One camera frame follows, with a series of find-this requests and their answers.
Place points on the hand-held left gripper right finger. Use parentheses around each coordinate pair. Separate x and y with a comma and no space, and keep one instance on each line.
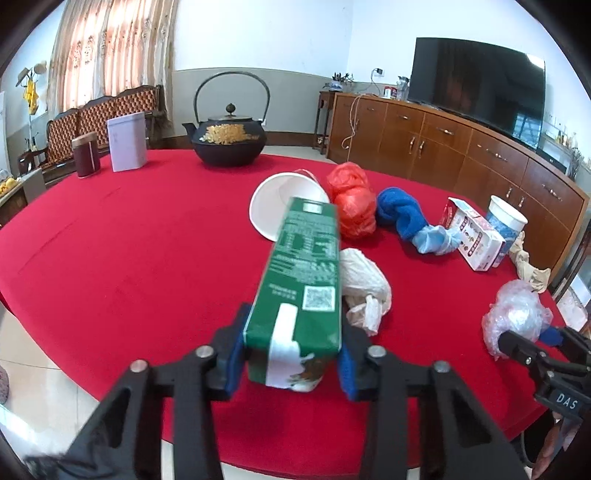
(348,374)

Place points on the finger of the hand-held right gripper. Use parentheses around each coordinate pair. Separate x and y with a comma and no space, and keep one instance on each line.
(519,347)
(572,344)

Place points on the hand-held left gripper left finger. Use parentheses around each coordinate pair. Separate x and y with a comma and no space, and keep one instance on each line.
(234,364)

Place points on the clear plastic wrap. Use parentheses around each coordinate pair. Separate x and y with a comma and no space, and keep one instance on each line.
(517,314)

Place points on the white and red carton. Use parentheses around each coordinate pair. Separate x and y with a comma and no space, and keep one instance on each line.
(478,240)

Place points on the green drink carton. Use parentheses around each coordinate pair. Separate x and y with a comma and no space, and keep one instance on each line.
(300,258)

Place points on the wooden chair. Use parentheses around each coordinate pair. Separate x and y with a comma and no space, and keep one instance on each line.
(572,300)

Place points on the crumpled brown paper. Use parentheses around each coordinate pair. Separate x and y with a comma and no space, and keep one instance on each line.
(524,265)

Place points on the white plastic bag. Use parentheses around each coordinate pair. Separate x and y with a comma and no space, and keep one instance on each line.
(362,277)

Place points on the blue and white paper cup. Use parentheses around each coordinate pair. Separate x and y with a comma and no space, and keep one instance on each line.
(505,224)

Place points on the red tablecloth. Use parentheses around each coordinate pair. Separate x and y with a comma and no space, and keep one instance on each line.
(138,254)

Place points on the blue cloth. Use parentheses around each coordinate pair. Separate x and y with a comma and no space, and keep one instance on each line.
(399,210)

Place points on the red plastic bag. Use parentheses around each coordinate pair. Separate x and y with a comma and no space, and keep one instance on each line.
(351,198)

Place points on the long wooden cabinet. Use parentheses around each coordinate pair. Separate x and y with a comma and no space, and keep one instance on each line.
(438,152)

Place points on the black iron teapot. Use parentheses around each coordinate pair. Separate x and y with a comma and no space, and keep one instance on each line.
(226,143)

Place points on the white tin box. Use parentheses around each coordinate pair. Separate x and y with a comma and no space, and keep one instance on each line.
(127,143)

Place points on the dark red jar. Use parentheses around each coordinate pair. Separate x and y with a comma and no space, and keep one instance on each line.
(86,159)

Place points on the black television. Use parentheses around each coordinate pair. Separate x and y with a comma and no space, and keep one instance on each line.
(475,87)

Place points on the wooden sideboard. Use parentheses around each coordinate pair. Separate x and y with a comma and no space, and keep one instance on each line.
(14,205)

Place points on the wooden sofa bench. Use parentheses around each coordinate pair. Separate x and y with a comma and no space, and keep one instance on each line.
(129,108)

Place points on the clear glass jar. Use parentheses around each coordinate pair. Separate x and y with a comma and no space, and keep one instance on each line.
(403,88)

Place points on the small white and red box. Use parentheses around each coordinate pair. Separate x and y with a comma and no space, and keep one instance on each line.
(390,92)

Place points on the yellow fruits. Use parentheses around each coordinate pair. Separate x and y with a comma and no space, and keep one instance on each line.
(8,185)

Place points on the potted plant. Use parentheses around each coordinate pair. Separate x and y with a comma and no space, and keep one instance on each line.
(339,85)

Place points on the beige patterned curtain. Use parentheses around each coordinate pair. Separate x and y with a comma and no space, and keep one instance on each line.
(106,50)

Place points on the coat stand with hats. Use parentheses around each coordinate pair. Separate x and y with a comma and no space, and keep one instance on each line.
(30,92)

